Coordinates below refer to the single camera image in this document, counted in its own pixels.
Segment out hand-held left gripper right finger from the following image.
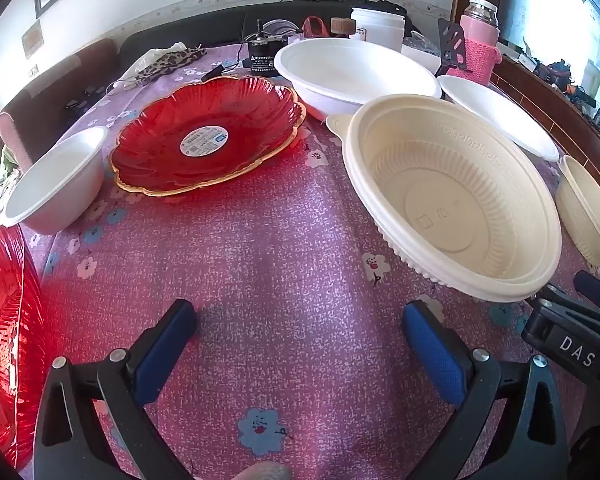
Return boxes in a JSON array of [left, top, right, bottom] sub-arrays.
[[402, 300, 571, 480]]

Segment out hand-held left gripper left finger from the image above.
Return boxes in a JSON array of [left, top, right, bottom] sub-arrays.
[[32, 298, 199, 480]]

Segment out large cream plastic bowl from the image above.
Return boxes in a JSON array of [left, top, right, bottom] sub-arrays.
[[326, 95, 563, 303]]

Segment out small white foam bowl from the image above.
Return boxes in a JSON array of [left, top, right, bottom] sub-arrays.
[[2, 126, 110, 236]]

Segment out large white foam bowl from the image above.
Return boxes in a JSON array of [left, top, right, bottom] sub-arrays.
[[273, 37, 442, 122]]

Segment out small cream plastic bowl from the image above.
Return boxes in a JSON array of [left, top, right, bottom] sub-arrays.
[[555, 155, 600, 267]]

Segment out purple floral tablecloth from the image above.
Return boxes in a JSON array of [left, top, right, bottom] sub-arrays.
[[0, 42, 600, 480]]

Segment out white oval plate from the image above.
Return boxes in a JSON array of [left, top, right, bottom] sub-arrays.
[[437, 75, 561, 162]]

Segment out pink bottle knitted sleeve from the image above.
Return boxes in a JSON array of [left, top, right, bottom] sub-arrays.
[[459, 0, 503, 86]]

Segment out brown upholstered chair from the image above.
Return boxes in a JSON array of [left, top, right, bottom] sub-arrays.
[[0, 37, 118, 171]]

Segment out black phone stand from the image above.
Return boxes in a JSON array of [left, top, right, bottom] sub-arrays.
[[437, 17, 473, 73]]

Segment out window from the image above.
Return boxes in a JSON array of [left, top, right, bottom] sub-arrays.
[[500, 0, 600, 136]]

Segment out leopard print cloth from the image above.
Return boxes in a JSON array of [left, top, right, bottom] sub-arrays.
[[132, 46, 207, 86]]

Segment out small white cup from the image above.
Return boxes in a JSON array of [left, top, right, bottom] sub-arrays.
[[402, 42, 441, 73]]

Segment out white cloth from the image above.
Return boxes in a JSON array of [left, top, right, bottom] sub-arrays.
[[130, 42, 188, 73]]

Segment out black electric motor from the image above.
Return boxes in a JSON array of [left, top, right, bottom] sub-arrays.
[[243, 20, 293, 77]]

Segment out dark sofa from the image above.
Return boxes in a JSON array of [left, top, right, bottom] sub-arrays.
[[120, 0, 453, 66]]

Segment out white plastic jar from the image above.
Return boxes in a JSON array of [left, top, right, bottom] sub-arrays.
[[351, 7, 406, 53]]

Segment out jar with wooden lid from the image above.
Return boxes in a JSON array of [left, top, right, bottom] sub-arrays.
[[330, 17, 357, 39]]

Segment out clear plastic container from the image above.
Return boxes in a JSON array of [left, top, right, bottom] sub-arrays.
[[266, 18, 301, 36]]

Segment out black cable plug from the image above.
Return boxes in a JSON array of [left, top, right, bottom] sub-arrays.
[[201, 62, 237, 82]]

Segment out small wall notice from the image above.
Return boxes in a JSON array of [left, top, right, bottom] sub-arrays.
[[21, 19, 45, 58]]

